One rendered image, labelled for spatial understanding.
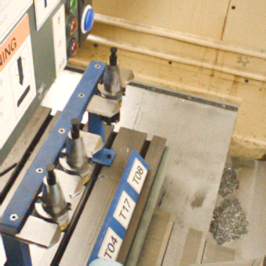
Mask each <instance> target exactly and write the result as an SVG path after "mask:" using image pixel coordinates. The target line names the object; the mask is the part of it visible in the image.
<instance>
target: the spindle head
mask: <svg viewBox="0 0 266 266"><path fill-rule="evenodd" d="M66 2H67V0H60V1H59V3H58V4H57V5H56V6H55V7H54V9H53V11H52V12H51V14H50V15H49V16H48V17H47V18H46V19H45V21H44V23H43V24H42V25H41V26H40V27H39V29H38V30H36V28H35V8H34V1H33V3H32V4H31V5H30V6H29V7H28V9H27V10H26V11H25V13H24V14H23V15H22V16H21V17H20V19H19V20H18V21H17V23H16V24H15V25H14V26H13V27H12V29H11V30H10V31H9V32H8V34H6V36H5V37H4V38H3V40H2V41H1V42H0V46H1V45H2V44H3V43H4V41H5V40H6V38H7V36H9V34H11V32H12V31H13V30H14V29H15V26H16V25H17V24H18V23H19V22H20V21H21V20H22V19H23V18H24V16H25V14H28V25H29V31H30V43H31V50H32V56H33V68H34V74H35V93H36V94H35V97H34V99H33V101H32V102H31V103H30V105H29V106H28V107H27V109H26V112H24V114H23V116H22V117H21V118H20V120H19V122H17V124H16V127H15V128H14V130H13V131H12V132H11V133H10V135H9V137H8V138H7V140H6V142H5V143H4V145H3V146H2V148H1V149H0V167H1V166H2V164H3V163H4V161H5V160H6V157H7V156H8V154H9V153H10V151H11V150H12V149H13V147H14V146H15V143H16V141H17V140H18V139H19V137H20V136H21V134H22V132H23V131H24V130H25V129H26V126H27V124H28V122H30V120H31V118H32V117H33V115H34V113H35V112H36V110H37V108H38V107H39V105H40V104H41V102H42V101H43V100H44V98H45V95H46V94H47V93H48V91H49V89H50V88H51V87H52V85H53V83H54V82H55V79H56V78H55V48H54V37H53V17H54V15H55V14H56V12H57V11H58V10H59V9H60V7H61V6H62V5H64V30H65V45H66V61H68V59H69V56H68V54H67V50H68V45H69V42H70V40H71V38H72V37H68V35H67V24H68V21H69V18H70V17H71V16H72V15H75V16H76V17H77V20H78V0H77V5H76V8H75V10H74V12H73V14H72V15H67V13H66V10H65V6H66ZM73 37H77V39H78V44H79V26H77V29H76V31H75V34H74V36H73Z"/></svg>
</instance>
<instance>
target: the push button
mask: <svg viewBox="0 0 266 266"><path fill-rule="evenodd" d="M93 24H94V9H93V8H89V9H88V10H87V12H86V14H85V18H84V31H87V32H88V31H90V30H91V28H92V26H93Z"/></svg>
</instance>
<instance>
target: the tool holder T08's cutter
mask: <svg viewBox="0 0 266 266"><path fill-rule="evenodd" d="M120 119H121V111H119V112H118V113H116V114H115V115H113V116H112V117H111V118H110V117H106V116H102V115H101V121H104V124H105V125H111V124H112V123H114V122H115V125H116V124H117V123H118V122H120Z"/></svg>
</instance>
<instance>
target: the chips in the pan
mask: <svg viewBox="0 0 266 266"><path fill-rule="evenodd" d="M236 171H239V168H234V167H233V166H232V167H230V168H223V171H222V176H221V180H220V187H219V190H218V194H220V196H221V197H224V196H225V195H228V194H230V195H232V194H234V193H233V192H235V191H236V192H237V191H238V190H239V188H241V187H239V184H240V182H239V181H238V180H237V174H236V173H237V172H236ZM227 198H228V197H227ZM227 198H225V200H224V201H221V202H220V203H219V204H220V206H219V207H217V208H216V207H215V208H214V209H215V210H214V211H213V212H217V213H212V214H213V215H212V218H211V224H210V229H209V231H210V232H211V234H212V235H213V236H212V237H213V239H214V240H216V242H217V244H218V245H224V243H226V244H227V242H229V241H231V240H236V241H237V240H238V239H241V238H243V237H244V236H246V235H247V232H248V229H247V227H248V226H247V225H248V224H249V221H248V220H247V221H246V219H247V217H246V216H245V211H243V210H242V207H241V206H240V205H241V204H240V202H241V201H239V199H236V198H235V199H231V198H230V200H229V199H227Z"/></svg>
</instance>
